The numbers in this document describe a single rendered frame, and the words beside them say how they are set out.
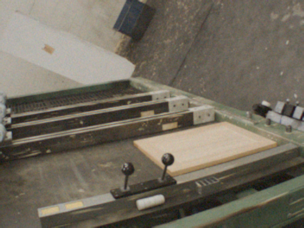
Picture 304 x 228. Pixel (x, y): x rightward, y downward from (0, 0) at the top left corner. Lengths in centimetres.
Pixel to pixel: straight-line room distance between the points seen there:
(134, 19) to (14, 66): 244
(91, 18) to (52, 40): 163
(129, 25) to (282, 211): 491
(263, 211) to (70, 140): 91
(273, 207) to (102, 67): 454
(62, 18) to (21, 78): 136
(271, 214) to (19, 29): 454
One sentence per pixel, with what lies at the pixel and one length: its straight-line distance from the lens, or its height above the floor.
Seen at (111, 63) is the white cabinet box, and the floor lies 39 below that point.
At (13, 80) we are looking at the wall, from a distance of 667.
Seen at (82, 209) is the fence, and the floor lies 161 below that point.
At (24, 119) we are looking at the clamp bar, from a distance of 201.
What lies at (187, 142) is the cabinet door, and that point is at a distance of 146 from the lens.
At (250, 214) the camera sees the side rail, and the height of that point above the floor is 128.
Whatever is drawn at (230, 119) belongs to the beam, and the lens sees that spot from 168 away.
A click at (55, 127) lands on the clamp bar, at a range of 179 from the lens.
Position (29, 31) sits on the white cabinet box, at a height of 172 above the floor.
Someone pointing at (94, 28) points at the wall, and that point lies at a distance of 658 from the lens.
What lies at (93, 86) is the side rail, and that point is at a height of 117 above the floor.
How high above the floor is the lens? 196
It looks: 27 degrees down
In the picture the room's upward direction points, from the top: 67 degrees counter-clockwise
